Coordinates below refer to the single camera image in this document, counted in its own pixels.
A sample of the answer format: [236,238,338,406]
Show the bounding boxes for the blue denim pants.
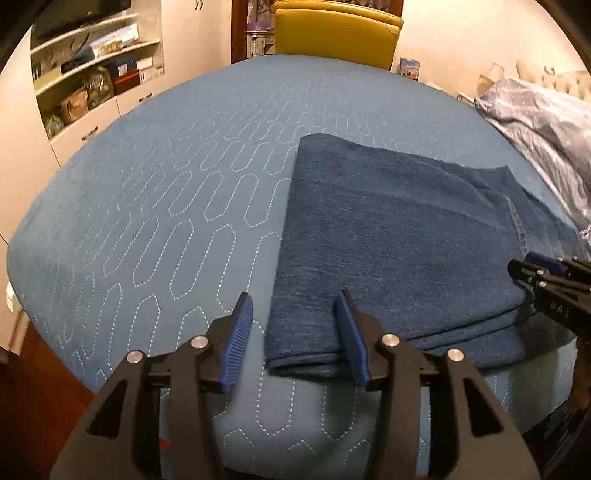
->
[266,134,585,378]

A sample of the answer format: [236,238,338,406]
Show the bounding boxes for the light blue crumpled blanket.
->
[475,78,590,247]

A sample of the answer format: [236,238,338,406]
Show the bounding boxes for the blue quilted bedspread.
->
[8,55,578,479]

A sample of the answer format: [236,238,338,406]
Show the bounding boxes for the small picture box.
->
[398,58,421,81]

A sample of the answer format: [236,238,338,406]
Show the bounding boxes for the yellow upholstered chair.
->
[271,1,403,70]

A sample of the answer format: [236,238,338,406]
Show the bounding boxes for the tan handbag on shelf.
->
[60,88,88,125]

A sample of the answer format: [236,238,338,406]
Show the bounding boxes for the green plastic bag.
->
[84,67,114,110]

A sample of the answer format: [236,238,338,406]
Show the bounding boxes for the cream wall cabinet unit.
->
[0,0,235,351]

